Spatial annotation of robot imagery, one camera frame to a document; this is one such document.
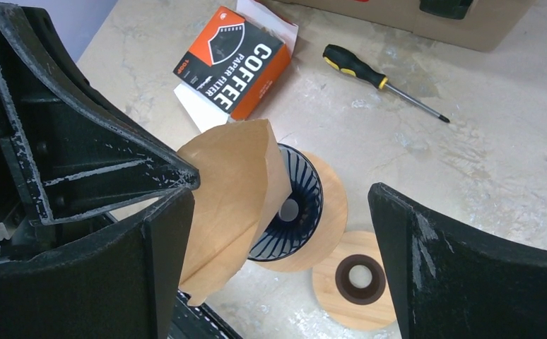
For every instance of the blue plastic dripper cone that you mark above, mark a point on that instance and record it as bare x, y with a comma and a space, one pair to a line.
297, 219

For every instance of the brown paper coffee filter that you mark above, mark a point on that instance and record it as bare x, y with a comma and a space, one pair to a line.
244, 183

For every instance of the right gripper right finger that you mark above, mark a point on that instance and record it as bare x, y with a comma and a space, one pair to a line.
450, 280

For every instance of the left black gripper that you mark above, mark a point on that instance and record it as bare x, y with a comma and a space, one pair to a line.
66, 152

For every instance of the black yellow screwdriver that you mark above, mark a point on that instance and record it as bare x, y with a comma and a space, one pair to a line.
348, 63

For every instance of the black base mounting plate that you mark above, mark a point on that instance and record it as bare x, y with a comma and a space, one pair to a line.
198, 322

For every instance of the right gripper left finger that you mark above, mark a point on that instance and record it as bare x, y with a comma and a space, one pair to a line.
118, 282

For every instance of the tan plastic toolbox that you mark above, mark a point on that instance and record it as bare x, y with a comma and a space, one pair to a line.
479, 25

